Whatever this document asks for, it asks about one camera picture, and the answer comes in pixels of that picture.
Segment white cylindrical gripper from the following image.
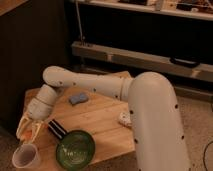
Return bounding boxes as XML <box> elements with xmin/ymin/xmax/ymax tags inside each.
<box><xmin>16</xmin><ymin>84</ymin><xmax>58</xmax><ymax>140</ymax></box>

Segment white ceramic cup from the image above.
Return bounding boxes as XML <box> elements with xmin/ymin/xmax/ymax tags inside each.
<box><xmin>12</xmin><ymin>143</ymin><xmax>41</xmax><ymax>169</ymax></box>

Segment green frying pan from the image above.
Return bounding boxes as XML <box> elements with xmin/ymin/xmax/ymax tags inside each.
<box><xmin>48</xmin><ymin>119</ymin><xmax>96</xmax><ymax>171</ymax></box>

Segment blue sponge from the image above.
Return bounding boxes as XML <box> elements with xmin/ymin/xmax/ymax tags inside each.
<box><xmin>69</xmin><ymin>92</ymin><xmax>89</xmax><ymax>105</ymax></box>

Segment grey metal shelf rail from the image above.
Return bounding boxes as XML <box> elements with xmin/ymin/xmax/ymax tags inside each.
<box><xmin>71</xmin><ymin>41</ymin><xmax>213</xmax><ymax>82</ymax></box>

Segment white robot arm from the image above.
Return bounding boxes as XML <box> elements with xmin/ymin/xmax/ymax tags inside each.
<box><xmin>16</xmin><ymin>66</ymin><xmax>190</xmax><ymax>171</ymax></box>

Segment metal vertical pole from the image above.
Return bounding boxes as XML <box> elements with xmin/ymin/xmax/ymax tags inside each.
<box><xmin>75</xmin><ymin>0</ymin><xmax>85</xmax><ymax>45</ymax></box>

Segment upper shelf with clutter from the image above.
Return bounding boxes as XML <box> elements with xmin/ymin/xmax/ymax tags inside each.
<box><xmin>70</xmin><ymin>0</ymin><xmax>213</xmax><ymax>21</ymax></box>

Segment wooden table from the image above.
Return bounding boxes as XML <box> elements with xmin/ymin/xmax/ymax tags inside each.
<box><xmin>46</xmin><ymin>87</ymin><xmax>137</xmax><ymax>171</ymax></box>

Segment black handle on rail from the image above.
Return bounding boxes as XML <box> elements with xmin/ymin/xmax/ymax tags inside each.
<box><xmin>169</xmin><ymin>57</ymin><xmax>200</xmax><ymax>68</ymax></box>

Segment orange pepper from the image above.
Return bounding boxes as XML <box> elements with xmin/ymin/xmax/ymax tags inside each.
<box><xmin>23</xmin><ymin>130</ymin><xmax>32</xmax><ymax>140</ymax></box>

